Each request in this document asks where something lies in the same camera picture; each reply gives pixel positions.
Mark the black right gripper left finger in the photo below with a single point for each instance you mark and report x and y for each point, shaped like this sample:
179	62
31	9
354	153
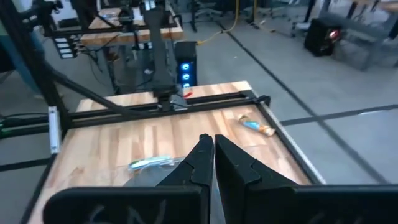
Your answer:
186	199

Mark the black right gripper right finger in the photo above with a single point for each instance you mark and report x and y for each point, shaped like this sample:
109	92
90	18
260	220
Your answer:
264	202

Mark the white blue granola bar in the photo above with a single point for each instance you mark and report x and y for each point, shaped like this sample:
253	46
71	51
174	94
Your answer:
152	162

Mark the light blue orange granola bar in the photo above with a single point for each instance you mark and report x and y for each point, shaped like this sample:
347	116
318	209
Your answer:
256	126

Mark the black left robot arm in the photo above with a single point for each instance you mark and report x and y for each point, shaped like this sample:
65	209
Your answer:
160	53

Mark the grey round mat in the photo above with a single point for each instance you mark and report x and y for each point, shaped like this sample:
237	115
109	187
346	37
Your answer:
146	179

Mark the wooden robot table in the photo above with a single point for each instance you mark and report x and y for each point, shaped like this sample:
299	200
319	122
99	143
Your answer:
124	37

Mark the black computer tower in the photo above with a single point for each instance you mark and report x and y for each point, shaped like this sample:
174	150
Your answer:
320	37

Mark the black office chair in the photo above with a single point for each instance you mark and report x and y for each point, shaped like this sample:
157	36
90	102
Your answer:
203	12

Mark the black panel with white labels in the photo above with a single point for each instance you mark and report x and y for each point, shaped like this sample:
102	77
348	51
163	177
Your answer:
63	48

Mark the wooden top desk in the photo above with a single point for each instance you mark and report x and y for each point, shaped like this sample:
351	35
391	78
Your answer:
360	31

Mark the silver metal frame bracket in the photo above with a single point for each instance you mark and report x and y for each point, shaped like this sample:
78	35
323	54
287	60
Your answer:
54	129

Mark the black aluminium frame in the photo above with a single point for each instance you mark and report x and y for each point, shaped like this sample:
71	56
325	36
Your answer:
45	87

